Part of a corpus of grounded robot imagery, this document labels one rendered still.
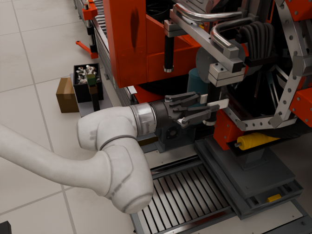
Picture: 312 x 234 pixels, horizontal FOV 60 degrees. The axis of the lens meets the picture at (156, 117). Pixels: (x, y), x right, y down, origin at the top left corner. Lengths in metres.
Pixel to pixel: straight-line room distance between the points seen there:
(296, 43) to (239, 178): 0.79
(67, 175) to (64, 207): 1.04
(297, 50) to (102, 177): 0.61
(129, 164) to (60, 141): 1.38
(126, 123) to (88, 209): 0.95
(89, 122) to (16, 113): 1.64
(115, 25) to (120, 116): 0.64
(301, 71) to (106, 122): 0.54
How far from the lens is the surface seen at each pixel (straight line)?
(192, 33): 0.92
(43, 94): 2.44
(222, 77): 0.77
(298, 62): 0.85
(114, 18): 1.26
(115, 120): 0.69
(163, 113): 0.74
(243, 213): 1.41
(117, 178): 0.60
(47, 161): 0.59
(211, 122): 0.87
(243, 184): 1.42
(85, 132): 0.70
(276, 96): 1.10
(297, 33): 0.85
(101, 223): 1.53
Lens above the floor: 1.34
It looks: 41 degrees down
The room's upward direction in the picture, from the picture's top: straight up
